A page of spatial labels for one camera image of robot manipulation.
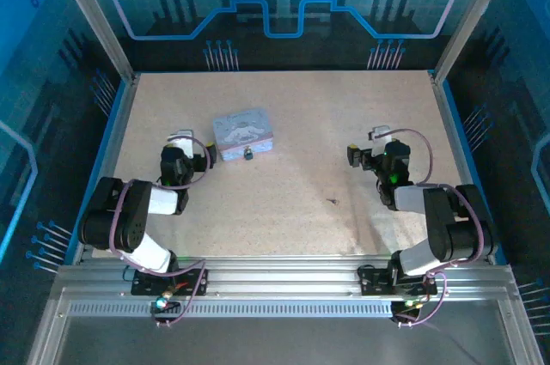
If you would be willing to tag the slanted aluminium frame beam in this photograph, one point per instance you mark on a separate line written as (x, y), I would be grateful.
(45, 330)
(522, 330)

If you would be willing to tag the aluminium side rail blue edge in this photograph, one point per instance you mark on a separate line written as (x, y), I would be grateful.
(451, 124)
(116, 146)

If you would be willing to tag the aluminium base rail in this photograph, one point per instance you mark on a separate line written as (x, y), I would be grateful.
(279, 275)

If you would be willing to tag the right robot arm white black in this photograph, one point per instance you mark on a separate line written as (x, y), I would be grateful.
(442, 219)

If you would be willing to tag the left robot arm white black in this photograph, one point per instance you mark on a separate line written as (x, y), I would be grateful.
(129, 214)

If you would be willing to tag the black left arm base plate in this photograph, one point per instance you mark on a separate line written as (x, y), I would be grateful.
(146, 285)

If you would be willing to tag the connector with green light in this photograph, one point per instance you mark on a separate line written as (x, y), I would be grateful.
(162, 302)
(408, 305)

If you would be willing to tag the cartoon printed tin box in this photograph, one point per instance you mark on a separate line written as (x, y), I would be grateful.
(242, 129)

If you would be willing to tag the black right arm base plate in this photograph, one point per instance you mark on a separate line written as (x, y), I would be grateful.
(371, 281)

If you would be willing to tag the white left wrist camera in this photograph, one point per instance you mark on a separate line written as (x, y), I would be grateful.
(182, 141)

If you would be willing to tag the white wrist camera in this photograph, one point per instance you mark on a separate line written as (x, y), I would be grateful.
(182, 141)
(380, 141)

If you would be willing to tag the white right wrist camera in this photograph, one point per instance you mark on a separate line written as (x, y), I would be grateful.
(380, 141)

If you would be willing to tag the aluminium upright frame post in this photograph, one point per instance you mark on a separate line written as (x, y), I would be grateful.
(99, 21)
(468, 21)

